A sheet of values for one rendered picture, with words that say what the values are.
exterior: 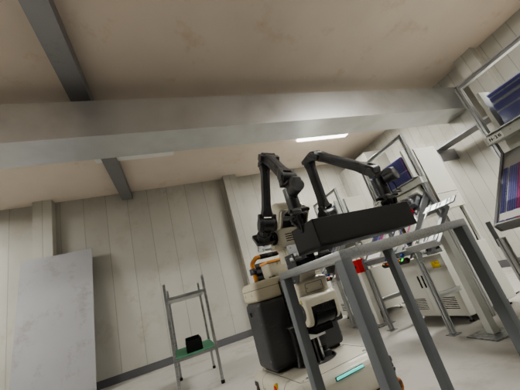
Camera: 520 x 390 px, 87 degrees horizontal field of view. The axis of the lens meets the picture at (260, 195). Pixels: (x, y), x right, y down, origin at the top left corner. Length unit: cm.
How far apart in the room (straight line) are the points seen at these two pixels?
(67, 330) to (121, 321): 81
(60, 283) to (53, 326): 66
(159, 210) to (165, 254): 96
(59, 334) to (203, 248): 266
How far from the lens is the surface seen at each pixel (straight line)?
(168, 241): 602
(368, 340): 94
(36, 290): 605
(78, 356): 562
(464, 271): 271
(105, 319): 598
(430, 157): 359
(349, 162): 162
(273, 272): 194
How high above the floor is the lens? 75
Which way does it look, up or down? 19 degrees up
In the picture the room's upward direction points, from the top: 17 degrees counter-clockwise
